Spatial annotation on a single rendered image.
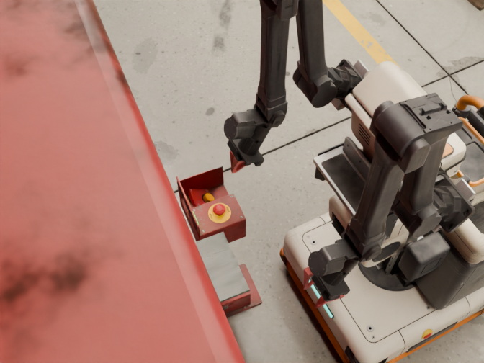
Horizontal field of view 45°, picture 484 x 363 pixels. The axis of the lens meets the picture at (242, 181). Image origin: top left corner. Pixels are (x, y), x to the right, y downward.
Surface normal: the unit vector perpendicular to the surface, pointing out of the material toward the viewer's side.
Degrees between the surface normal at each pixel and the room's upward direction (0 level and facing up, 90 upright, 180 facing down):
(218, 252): 0
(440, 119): 13
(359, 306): 0
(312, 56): 90
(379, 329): 0
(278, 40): 90
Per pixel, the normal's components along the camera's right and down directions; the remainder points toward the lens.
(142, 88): -0.01, -0.55
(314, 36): 0.41, 0.76
